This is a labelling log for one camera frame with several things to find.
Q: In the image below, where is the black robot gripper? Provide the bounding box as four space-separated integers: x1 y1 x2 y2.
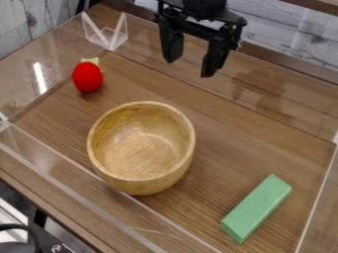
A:
158 0 247 78

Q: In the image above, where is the clear acrylic corner bracket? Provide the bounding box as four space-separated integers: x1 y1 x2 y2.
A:
80 13 128 51

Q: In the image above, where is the clear acrylic tray barrier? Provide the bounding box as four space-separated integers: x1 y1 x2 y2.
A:
0 0 338 253

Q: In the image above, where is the red plush fruit green leaf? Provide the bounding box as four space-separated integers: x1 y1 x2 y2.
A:
71 57 103 93

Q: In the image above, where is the wooden bowl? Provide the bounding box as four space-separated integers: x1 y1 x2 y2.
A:
85 101 196 196

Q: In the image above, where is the black equipment at table corner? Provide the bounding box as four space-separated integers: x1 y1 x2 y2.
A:
0 209 75 253

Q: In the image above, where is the green rectangular block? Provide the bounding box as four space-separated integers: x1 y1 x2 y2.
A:
219 174 291 244

